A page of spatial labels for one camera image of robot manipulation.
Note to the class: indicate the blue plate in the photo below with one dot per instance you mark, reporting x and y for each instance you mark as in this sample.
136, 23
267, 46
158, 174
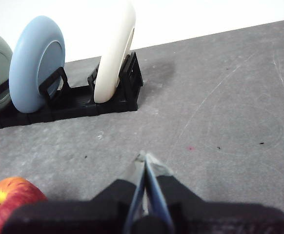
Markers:
27, 61

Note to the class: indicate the black plate rack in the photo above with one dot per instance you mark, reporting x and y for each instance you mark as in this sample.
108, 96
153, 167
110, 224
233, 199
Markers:
83, 104

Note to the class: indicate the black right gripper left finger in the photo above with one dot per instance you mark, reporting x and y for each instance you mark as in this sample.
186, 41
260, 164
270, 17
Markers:
83, 217

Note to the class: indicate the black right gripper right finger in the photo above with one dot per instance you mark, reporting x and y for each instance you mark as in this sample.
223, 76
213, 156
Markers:
217, 219

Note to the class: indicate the red apple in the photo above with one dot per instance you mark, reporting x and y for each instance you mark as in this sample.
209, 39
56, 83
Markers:
5, 195

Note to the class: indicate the cream plate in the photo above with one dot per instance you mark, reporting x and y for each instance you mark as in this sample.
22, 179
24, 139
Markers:
112, 61

